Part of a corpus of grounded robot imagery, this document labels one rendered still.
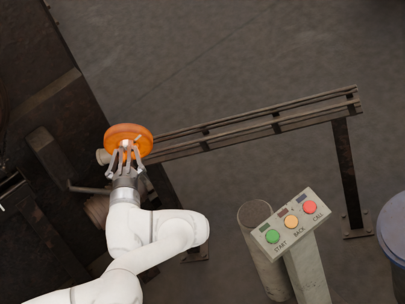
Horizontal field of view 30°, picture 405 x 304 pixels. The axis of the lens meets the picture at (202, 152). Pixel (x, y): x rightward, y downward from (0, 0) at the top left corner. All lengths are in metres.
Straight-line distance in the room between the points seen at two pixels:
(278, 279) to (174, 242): 0.82
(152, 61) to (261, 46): 0.56
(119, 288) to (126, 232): 0.53
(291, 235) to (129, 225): 0.52
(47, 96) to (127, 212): 0.62
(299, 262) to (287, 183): 0.77
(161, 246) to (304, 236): 0.57
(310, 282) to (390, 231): 0.33
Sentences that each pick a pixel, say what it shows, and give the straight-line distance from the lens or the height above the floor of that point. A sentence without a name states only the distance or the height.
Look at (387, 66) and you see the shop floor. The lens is 3.54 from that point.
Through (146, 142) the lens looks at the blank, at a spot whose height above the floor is 0.84.
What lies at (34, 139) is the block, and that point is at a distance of 2.60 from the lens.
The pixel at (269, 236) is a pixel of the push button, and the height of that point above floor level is 0.61.
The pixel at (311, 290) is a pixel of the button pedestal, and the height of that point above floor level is 0.22.
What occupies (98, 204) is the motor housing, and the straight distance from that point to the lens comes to 2.68.
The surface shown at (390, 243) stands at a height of 0.43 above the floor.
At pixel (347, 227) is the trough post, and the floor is 0.01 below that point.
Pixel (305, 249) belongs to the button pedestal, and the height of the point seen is 0.47.
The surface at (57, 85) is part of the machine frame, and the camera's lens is 2.62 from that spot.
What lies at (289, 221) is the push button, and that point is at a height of 0.61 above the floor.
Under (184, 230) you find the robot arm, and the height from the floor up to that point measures 0.86.
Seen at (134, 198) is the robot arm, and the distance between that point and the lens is 2.20.
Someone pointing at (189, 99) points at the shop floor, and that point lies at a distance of 3.61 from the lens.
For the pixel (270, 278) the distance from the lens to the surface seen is 2.74.
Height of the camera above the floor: 2.56
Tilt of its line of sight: 49 degrees down
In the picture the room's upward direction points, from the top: 22 degrees counter-clockwise
